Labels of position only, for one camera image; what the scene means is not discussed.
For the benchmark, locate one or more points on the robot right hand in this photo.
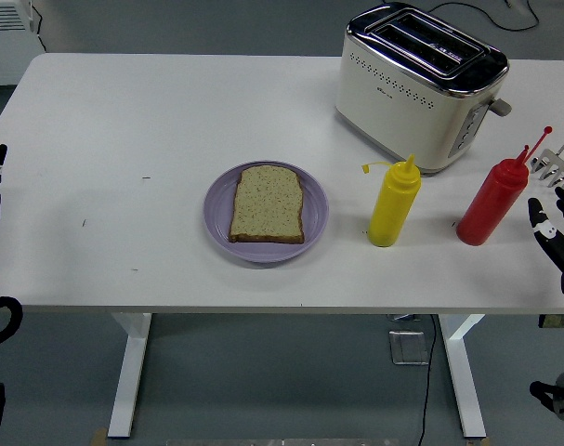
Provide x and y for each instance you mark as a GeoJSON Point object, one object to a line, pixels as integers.
{"type": "Point", "coordinates": [558, 246]}

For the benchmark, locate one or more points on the red squeeze bottle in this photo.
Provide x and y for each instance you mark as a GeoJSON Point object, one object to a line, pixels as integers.
{"type": "Point", "coordinates": [493, 204]}

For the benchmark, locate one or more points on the slice of bread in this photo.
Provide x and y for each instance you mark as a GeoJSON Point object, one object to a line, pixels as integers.
{"type": "Point", "coordinates": [267, 204]}

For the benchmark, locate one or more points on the table control panel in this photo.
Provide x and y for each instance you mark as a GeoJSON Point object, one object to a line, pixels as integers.
{"type": "Point", "coordinates": [553, 321]}

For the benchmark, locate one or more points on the silver toast rack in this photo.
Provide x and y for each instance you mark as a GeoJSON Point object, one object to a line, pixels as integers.
{"type": "Point", "coordinates": [558, 165]}

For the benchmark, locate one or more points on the white table leg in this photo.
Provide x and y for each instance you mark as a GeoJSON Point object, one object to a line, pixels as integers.
{"type": "Point", "coordinates": [463, 371]}
{"type": "Point", "coordinates": [130, 371]}

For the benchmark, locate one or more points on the white ribbed appliance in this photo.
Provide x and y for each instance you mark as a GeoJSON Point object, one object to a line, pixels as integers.
{"type": "Point", "coordinates": [7, 46]}

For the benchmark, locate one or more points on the yellow squeeze bottle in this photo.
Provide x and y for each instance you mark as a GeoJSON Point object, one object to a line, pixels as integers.
{"type": "Point", "coordinates": [395, 204]}

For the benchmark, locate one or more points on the metal floor socket plate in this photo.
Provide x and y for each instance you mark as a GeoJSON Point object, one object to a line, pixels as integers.
{"type": "Point", "coordinates": [408, 347]}

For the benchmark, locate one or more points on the cream and chrome toaster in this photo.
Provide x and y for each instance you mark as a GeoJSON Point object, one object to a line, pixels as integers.
{"type": "Point", "coordinates": [402, 107]}

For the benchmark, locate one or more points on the purple plate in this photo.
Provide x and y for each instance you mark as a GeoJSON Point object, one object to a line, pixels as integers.
{"type": "Point", "coordinates": [316, 209]}

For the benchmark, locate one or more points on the brown cardboard piece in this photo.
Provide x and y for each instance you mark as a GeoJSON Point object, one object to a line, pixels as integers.
{"type": "Point", "coordinates": [99, 437]}

